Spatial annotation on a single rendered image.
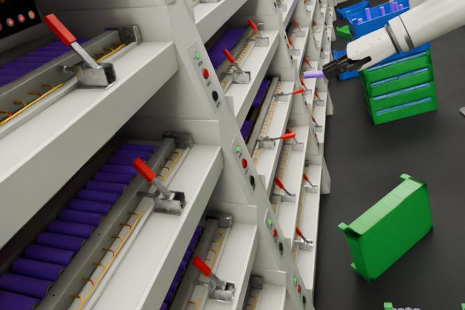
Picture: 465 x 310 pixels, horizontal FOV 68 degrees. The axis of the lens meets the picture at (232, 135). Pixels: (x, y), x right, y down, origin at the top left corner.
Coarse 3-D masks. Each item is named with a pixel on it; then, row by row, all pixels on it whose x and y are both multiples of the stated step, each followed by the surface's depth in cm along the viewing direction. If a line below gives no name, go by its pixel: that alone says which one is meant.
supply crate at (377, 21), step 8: (400, 0) 167; (376, 8) 170; (384, 8) 170; (408, 8) 150; (352, 16) 173; (360, 16) 173; (376, 16) 172; (384, 16) 153; (392, 16) 153; (352, 24) 159; (360, 24) 156; (368, 24) 156; (376, 24) 155; (384, 24) 155; (352, 32) 166; (360, 32) 158; (368, 32) 157
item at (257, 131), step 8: (272, 88) 117; (272, 96) 113; (264, 104) 107; (272, 104) 109; (264, 112) 103; (264, 120) 101; (256, 128) 96; (264, 128) 98; (256, 136) 92; (248, 144) 89; (256, 144) 92
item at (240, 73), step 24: (240, 24) 119; (264, 24) 117; (216, 48) 101; (240, 48) 99; (264, 48) 102; (216, 72) 84; (240, 72) 82; (264, 72) 97; (240, 96) 77; (240, 120) 73
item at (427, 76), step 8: (424, 72) 163; (432, 72) 163; (400, 80) 167; (408, 80) 166; (416, 80) 166; (424, 80) 165; (368, 88) 170; (376, 88) 170; (384, 88) 170; (392, 88) 169; (400, 88) 169; (368, 96) 173
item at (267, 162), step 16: (272, 80) 126; (288, 80) 126; (288, 96) 116; (256, 112) 108; (272, 112) 108; (288, 112) 110; (272, 128) 100; (256, 160) 87; (272, 160) 87; (272, 176) 85
